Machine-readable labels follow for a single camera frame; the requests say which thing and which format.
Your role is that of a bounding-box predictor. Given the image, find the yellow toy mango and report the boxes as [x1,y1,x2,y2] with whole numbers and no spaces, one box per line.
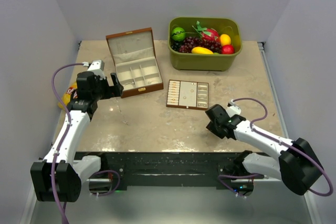
[191,47,213,55]

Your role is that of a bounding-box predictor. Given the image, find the green toy melon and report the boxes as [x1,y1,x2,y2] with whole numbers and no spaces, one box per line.
[171,27,186,42]

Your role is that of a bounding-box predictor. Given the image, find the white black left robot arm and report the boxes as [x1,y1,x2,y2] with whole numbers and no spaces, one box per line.
[30,71,123,202]

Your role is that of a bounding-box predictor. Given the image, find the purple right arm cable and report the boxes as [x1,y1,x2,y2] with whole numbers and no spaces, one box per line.
[218,97,334,199]

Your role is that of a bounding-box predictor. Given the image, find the yellow orange toy lemon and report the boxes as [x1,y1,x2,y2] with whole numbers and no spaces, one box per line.
[219,34,232,46]

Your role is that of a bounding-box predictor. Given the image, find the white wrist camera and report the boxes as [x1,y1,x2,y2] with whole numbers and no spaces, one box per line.
[87,60,106,80]
[226,100,241,118]

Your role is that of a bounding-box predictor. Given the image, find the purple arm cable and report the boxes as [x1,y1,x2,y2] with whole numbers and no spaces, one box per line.
[50,62,90,224]
[218,97,334,199]

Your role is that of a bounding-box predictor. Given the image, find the aluminium frame rail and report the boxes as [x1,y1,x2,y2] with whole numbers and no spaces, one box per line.
[34,41,311,183]

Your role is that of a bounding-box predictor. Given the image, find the yellow potato chips bag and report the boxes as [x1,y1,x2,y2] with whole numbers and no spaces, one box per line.
[61,82,78,106]

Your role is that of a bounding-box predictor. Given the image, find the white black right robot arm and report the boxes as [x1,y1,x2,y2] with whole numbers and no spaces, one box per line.
[205,104,324,195]

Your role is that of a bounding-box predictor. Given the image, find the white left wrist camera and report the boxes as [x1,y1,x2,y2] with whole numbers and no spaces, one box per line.
[87,60,106,80]

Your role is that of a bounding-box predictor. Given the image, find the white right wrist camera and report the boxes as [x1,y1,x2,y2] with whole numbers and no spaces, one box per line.
[226,100,241,118]

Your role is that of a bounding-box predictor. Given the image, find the red toy apple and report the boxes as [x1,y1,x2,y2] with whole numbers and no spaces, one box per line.
[221,45,235,55]

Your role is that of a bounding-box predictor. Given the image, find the purple toy grapes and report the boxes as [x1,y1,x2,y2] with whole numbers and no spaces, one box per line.
[170,37,222,54]

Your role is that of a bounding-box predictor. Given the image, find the green plastic fruit bin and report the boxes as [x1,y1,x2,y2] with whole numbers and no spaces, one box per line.
[168,17,242,71]

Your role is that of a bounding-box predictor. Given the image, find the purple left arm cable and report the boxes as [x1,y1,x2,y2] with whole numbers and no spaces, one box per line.
[50,62,90,224]

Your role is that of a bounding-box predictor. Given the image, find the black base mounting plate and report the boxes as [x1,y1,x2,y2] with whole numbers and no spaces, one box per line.
[75,151,255,195]

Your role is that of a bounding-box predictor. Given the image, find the brown ring earring tray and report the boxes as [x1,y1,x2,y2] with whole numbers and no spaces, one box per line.
[166,80,209,111]

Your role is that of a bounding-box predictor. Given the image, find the brown jewelry box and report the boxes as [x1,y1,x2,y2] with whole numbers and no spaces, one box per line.
[106,27,164,98]

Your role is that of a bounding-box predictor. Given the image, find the silver chain necklace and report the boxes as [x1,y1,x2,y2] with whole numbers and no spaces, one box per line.
[114,97,130,126]

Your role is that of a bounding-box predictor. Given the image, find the pink toy dragon fruit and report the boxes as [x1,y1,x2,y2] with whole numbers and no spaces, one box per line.
[192,21,219,42]

